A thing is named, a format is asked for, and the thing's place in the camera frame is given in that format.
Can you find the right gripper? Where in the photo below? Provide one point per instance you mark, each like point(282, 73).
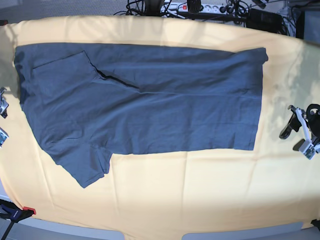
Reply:
point(3, 103)

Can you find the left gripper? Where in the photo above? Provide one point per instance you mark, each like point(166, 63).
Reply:
point(308, 120)

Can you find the grey-blue T-shirt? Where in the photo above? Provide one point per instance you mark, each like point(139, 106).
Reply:
point(88, 101)

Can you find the yellow table cloth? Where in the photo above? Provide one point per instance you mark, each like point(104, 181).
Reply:
point(165, 196)

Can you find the blue red bar clamp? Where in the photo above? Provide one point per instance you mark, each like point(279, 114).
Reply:
point(10, 211)

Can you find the black clamp right corner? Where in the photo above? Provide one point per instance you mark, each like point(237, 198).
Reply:
point(316, 223)

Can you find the black power adapter box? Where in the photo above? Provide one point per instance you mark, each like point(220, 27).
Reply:
point(260, 19)

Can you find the white power strip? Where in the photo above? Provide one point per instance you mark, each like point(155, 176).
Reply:
point(205, 10)

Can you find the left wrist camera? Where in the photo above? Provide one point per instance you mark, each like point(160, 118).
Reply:
point(307, 148)

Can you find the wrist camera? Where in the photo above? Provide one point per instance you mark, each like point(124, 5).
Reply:
point(3, 137)
point(307, 148)

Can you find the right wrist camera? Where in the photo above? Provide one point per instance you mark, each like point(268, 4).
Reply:
point(3, 137)

